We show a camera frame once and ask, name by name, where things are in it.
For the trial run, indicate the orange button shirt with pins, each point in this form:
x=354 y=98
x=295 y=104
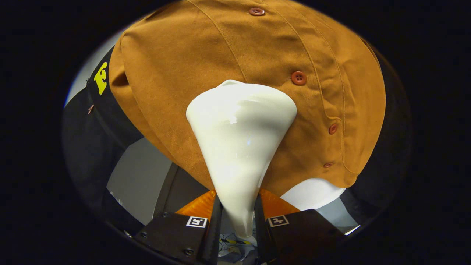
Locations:
x=206 y=51

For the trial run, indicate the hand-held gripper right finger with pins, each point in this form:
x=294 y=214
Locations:
x=262 y=239

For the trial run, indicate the pink clip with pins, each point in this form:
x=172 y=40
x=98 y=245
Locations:
x=90 y=109

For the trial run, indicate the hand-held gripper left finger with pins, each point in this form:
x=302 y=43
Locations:
x=212 y=235

